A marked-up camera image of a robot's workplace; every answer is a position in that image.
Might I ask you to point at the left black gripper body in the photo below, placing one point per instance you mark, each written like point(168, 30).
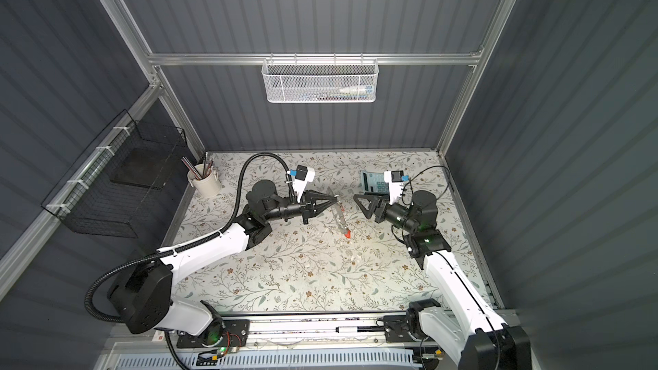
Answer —
point(290, 211)

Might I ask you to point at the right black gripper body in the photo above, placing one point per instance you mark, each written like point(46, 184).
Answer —
point(397, 216)

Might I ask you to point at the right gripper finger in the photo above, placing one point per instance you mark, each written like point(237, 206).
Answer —
point(375, 196)
point(371, 209)

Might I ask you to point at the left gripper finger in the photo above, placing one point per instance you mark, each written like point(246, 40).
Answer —
point(322, 203)
point(313, 195)

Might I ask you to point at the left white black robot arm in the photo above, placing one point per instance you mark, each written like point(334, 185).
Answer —
point(143, 296)

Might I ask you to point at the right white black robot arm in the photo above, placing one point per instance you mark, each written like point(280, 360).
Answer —
point(474, 336)

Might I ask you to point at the light blue calculator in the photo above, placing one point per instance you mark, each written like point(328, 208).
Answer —
point(374, 183)

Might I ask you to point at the white pencil cup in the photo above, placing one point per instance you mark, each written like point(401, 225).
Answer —
point(203, 177)

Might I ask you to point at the white tube in basket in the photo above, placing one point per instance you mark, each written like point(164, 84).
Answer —
point(357, 91)

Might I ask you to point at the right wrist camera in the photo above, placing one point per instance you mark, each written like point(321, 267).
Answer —
point(395, 181)

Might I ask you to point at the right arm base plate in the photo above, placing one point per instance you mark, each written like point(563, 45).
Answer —
point(404, 328)

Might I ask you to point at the aluminium front rail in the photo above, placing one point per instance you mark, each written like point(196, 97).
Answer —
point(279, 328)

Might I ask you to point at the white wire mesh basket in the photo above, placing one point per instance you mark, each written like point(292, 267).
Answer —
point(299, 83)

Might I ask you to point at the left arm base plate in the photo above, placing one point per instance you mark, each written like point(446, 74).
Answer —
point(223, 336)

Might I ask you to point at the white perforated cable tray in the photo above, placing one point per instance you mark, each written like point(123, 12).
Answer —
point(304, 359)

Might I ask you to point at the black wire mesh basket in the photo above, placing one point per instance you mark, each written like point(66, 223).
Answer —
point(124, 189)

